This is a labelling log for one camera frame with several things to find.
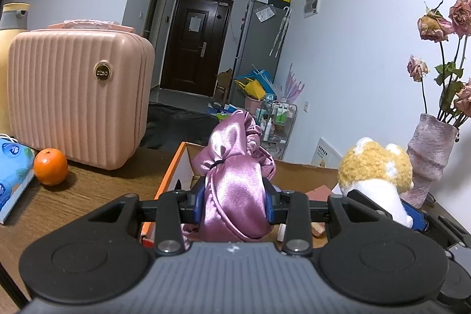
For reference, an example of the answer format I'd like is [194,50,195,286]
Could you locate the purple decorative feathers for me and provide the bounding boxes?
[282,64,305,104]

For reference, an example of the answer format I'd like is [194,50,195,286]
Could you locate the pink ribbed suitcase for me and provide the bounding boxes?
[9,24,155,170]

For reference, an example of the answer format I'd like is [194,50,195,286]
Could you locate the grey refrigerator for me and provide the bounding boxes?
[228,0,290,107]

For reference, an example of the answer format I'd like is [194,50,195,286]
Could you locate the wire trolley with bottles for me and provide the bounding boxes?
[255,94,297,160]

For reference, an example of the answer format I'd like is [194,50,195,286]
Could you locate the blue tissue pack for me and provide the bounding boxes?
[0,134,36,225]

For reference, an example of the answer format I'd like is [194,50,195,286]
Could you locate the yellow blue bags pile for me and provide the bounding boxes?
[234,69,276,100]

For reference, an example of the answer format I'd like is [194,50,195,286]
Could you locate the brown layered sponge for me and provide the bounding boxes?
[305,184,334,238]

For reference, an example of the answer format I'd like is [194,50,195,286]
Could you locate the red cardboard box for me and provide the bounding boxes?
[155,142,338,242]

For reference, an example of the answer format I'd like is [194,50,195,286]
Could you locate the dried pink roses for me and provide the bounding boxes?
[406,0,470,129]

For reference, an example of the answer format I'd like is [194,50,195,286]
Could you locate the yellow white plush toy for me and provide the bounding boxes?
[338,137,414,229]

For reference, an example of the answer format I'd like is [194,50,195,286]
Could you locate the pink satin bonnet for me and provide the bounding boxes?
[181,110,276,242]

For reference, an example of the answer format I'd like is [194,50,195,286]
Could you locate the purple textured vase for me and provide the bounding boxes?
[400,113,458,209]

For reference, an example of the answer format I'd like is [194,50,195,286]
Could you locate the yellow thermos jug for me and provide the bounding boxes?
[0,2,30,135]

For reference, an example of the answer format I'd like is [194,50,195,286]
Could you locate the dark entrance door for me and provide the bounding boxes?
[160,0,233,97]

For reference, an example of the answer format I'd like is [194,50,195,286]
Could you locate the orange fruit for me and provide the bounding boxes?
[33,148,68,187]

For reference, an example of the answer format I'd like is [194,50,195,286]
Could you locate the wall electrical panel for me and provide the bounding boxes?
[304,0,320,18]

